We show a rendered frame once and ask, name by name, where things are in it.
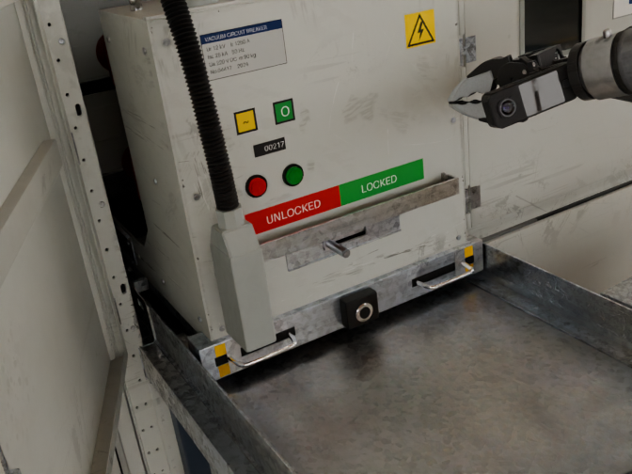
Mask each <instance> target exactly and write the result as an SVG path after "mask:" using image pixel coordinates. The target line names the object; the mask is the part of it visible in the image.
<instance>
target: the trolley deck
mask: <svg viewBox="0 0 632 474"><path fill-rule="evenodd" d="M139 349H140V353H141V356H142V360H143V364H144V368H145V372H146V375H147V377H148V378H149V380H150V381H151V383H152V384H153V386H154V387H155V388H156V390H157V391H158V393H159V394H160V395H161V397H162V398H163V400H164V401H165V402H166V404H167V406H168V407H169V408H170V410H171V411H172V413H173V414H174V415H175V417H176V418H177V420H178V421H179V422H180V424H181V425H182V427H183V428H184V430H185V431H186V432H187V433H188V434H189V436H190V437H191V439H192V440H193V441H194V443H195V444H196V446H197V447H198V449H199V450H200V452H201V453H202V454H203V456H204V457H205V459H206V460H207V461H208V463H209V464H210V466H211V467H212V468H213V470H214V472H215V473H216V474H259V472H258V471H257V470H256V469H255V467H253V466H252V465H251V463H250V462H249V461H248V460H247V458H246V457H245V456H244V454H243V453H242V452H241V451H240V449H239V448H238V447H237V446H236V444H235V443H234V442H233V441H232V439H231V438H230V437H229V435H228V434H227V433H226V432H225V430H224V429H223V428H222V427H221V425H220V424H219V423H218V421H217V420H216V419H215V418H214V416H213V415H212V414H211V412H210V411H209V410H208V409H207V407H206V406H205V405H204V404H203V402H202V401H201V400H200V399H199V397H198V396H197V395H196V393H195V392H194V391H193V390H192V388H190V387H189V386H188V384H187V383H186V382H185V381H184V379H183V378H182V377H181V375H180V374H179V373H178V372H177V370H176V369H175V368H174V367H173V365H172V364H171V363H170V361H169V360H168V359H167V358H166V356H165V355H164V354H163V352H162V351H161V350H160V349H159V347H158V346H157V345H156V344H155V343H153V344H150V345H148V346H145V347H141V346H139ZM218 382H219V383H220V384H221V385H222V386H223V387H224V388H225V390H226V391H227V392H228V393H229V394H230V395H231V397H232V398H233V399H234V400H235V401H236V402H237V403H238V404H239V405H240V406H241V407H242V408H243V409H244V411H245V412H246V413H247V414H248V415H249V416H250V417H251V419H252V420H253V421H254V422H255V423H256V424H257V426H258V427H259V428H260V429H261V430H262V431H263V433H264V434H265V435H266V436H267V437H268V438H269V439H270V441H271V442H272V443H273V444H274V445H275V446H276V448H277V449H278V450H279V451H280V452H281V453H282V454H283V456H284V457H285V458H286V459H287V460H288V461H289V462H290V464H291V465H292V466H293V467H294V468H295V469H296V471H297V472H298V473H299V474H632V369H631V368H629V367H628V366H626V365H625V364H623V363H621V362H619V361H617V360H615V359H613V358H611V357H610V356H608V355H605V354H603V353H601V352H599V351H597V350H595V349H593V348H592V347H591V346H589V345H587V344H585V343H583V342H581V341H579V340H576V339H574V338H573V337H571V336H569V335H567V334H565V333H563V332H561V331H560V330H558V329H556V328H555V327H553V326H551V325H549V324H546V323H544V322H542V321H540V320H538V319H537V318H535V317H533V316H531V315H529V314H527V313H526V312H524V311H522V310H520V309H519V308H516V307H514V306H512V305H510V304H508V303H506V302H504V301H502V300H501V299H499V298H497V297H495V296H494V295H492V294H490V293H488V292H485V291H484V290H482V289H480V288H478V287H476V286H474V285H472V284H470V283H468V282H466V281H465V280H463V279H459V280H457V281H455V282H452V283H451V284H448V285H446V286H443V287H441V288H438V289H436V290H433V291H431V292H427V293H425V294H423V295H421V296H419V297H416V298H414V299H411V300H409V301H406V302H404V303H402V304H400V305H398V306H395V307H393V308H389V309H387V310H384V311H382V312H379V318H377V319H375V320H372V321H370V322H368V323H365V324H362V325H360V326H358V327H355V328H353V329H350V330H349V329H347V328H346V327H343V328H341V329H339V330H337V331H334V332H332V333H329V334H327V335H325V336H322V337H320V338H318V339H316V340H312V341H310V342H307V343H305V344H302V345H300V346H298V347H295V348H293V349H291V350H289V351H286V352H284V353H282V354H279V355H276V356H273V357H271V358H268V359H266V360H263V361H262V362H259V363H257V364H255V365H252V366H250V367H247V368H245V369H243V370H240V371H237V372H235V373H232V374H230V375H228V376H225V377H223V378H220V379H218Z"/></svg>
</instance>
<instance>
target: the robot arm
mask: <svg viewBox="0 0 632 474"><path fill-rule="evenodd" d="M556 51H557V52H558V53H555V52H556ZM558 55H559V56H560V58H559V57H558ZM498 85H499V88H497V86H498ZM476 92H479V93H482V94H483V93H484V94H483V95H482V100H481V101H479V100H473V101H470V102H465V101H458V100H461V99H462V98H463V97H469V96H471V95H473V94H475V93H476ZM576 97H579V99H580V100H582V101H589V100H594V99H596V100H599V101H600V100H605V99H610V98H611V99H616V100H620V101H625V102H630V103H632V24H631V25H630V26H628V27H627V28H626V29H625V30H623V31H620V32H616V33H614V34H613V35H612V32H611V29H609V28H608V29H605V30H604V31H603V36H601V37H597V38H593V39H588V40H586V41H583V42H580V43H577V44H575V45H574V46H573V47H572V48H571V50H570V52H569V55H568V57H566V56H564V55H563V54H562V50H561V45H560V44H558V45H554V46H550V47H546V48H543V49H539V50H535V51H531V52H527V53H525V54H522V55H520V56H519V57H517V58H515V59H513V58H512V55H507V56H505V57H503V56H497V57H494V58H491V59H489V60H487V61H485V62H483V63H482V64H481V65H479V66H478V67H477V68H476V69H475V70H474V71H472V72H471V73H470V74H469V75H468V76H467V77H466V78H465V79H464V80H463V81H462V82H461V83H459V84H458V85H457V86H456V87H455V89H454V90H453V91H452V93H451V94H450V96H449V97H448V102H449V106H450V107H451V108H452V109H454V110H456V111H457V112H459V113H461V114H463V115H465V116H468V117H470V118H473V119H478V120H479V121H482V122H485V123H488V125H489V126H490V127H493V128H499V129H503V128H506V127H508V126H511V125H513V124H516V123H517V122H525V121H527V120H528V119H529V118H531V117H533V116H536V115H538V114H541V113H543V112H544V111H547V110H549V109H552V108H554V107H557V106H559V105H561V104H564V103H568V102H570V101H572V100H574V99H575V98H576Z"/></svg>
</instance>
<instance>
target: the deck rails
mask: <svg viewBox="0 0 632 474"><path fill-rule="evenodd" d="M482 256H483V270H481V271H480V272H477V273H475V274H473V275H470V276H466V277H464V278H462V279H463V280H465V281H466V282H468V283H470V284H472V285H474V286H476V287H478V288H480V289H482V290H484V291H485V292H488V293H490V294H492V295H494V296H495V297H497V298H499V299H501V300H502V301H504V302H506V303H508V304H510V305H512V306H514V307H516V308H519V309H520V310H522V311H524V312H526V313H527V314H529V315H531V316H533V317H535V318H537V319H538V320H540V321H542V322H544V323H546V324H549V325H551V326H553V327H555V328H556V329H558V330H560V331H561V332H563V333H565V334H567V335H569V336H571V337H573V338H574V339H576V340H579V341H581V342H583V343H585V344H587V345H589V346H591V347H592V348H593V349H595V350H597V351H599V352H601V353H603V354H605V355H607V356H610V357H611V358H613V359H615V360H617V361H619V362H621V363H623V364H625V365H626V366H628V367H629V368H631V369H632V309H631V308H628V307H625V306H623V305H621V304H619V303H616V302H614V301H612V300H610V299H608V298H606V297H604V296H602V295H600V294H597V293H595V292H592V291H590V290H587V289H585V288H583V287H581V286H579V285H577V284H575V283H573V282H571V281H568V280H566V279H564V278H562V277H560V276H556V275H554V274H552V273H549V272H547V271H546V270H544V269H542V268H539V267H537V266H535V265H533V264H530V263H528V262H526V261H523V260H520V259H518V258H517V257H515V256H513V255H510V254H508V253H506V252H504V251H501V250H499V249H497V248H495V247H493V246H490V245H488V244H486V243H482ZM150 315H151V318H152V322H153V326H154V331H155V335H156V339H157V340H155V341H154V342H155V344H156V345H157V346H158V347H159V349H160V350H161V351H162V352H163V354H164V355H165V356H166V358H167V359H168V360H169V361H170V363H171V364H172V365H173V367H174V368H175V369H176V370H177V372H178V373H179V374H180V375H181V377H182V378H183V379H184V381H185V382H186V383H187V384H188V386H189V387H190V388H191V389H192V390H193V391H194V392H195V393H196V395H197V396H198V397H199V399H200V400H201V401H202V402H203V404H204V405H205V406H206V407H207V409H208V410H209V411H210V412H211V414H212V415H213V416H214V418H215V419H216V420H217V421H218V423H219V424H220V425H221V427H222V428H223V429H224V430H225V432H226V433H227V434H228V435H229V437H230V438H231V439H232V441H233V442H234V443H235V444H236V446H237V447H238V448H239V449H240V451H241V452H242V453H243V454H244V456H245V457H246V458H247V460H248V461H249V462H250V463H251V465H252V466H253V467H255V469H256V470H257V471H258V472H259V474H299V473H298V472H297V471H296V469H295V468H294V467H293V466H292V465H291V464H290V462H289V461H288V460H287V459H286V458H285V457H284V456H283V454H282V453H281V452H280V451H279V450H278V449H277V447H276V446H275V445H274V444H273V443H272V442H271V441H270V439H269V438H268V437H267V436H266V435H265V434H264V433H263V431H262V430H261V429H260V428H259V427H258V426H257V424H256V423H255V422H254V421H253V420H252V419H251V417H250V416H249V415H248V414H247V413H246V412H245V411H244V409H243V408H242V407H241V406H240V405H239V404H238V403H237V402H236V401H235V400H234V399H233V398H232V397H231V395H230V394H229V393H228V392H227V391H226V390H225V388H224V387H223V386H222V385H221V384H220V383H219V382H218V380H216V381H215V380H214V379H213V377H212V376H211V375H210V374H209V373H208V372H207V371H206V369H205V368H204V367H203V366H202V365H201V364H200V363H199V361H198V360H197V359H196V358H195V357H194V355H193V354H192V353H191V352H190V351H189V350H188V349H187V347H186V346H185V345H184V344H183V343H182V341H181V340H180V339H179V338H178V337H177V336H178V334H177V333H174V332H173V331H172V330H171V329H170V328H169V327H168V325H167V324H166V323H165V322H164V321H163V319H162V318H161V317H160V316H159V315H158V314H157V313H156V311H155V310H154V309H153V308H152V307H150Z"/></svg>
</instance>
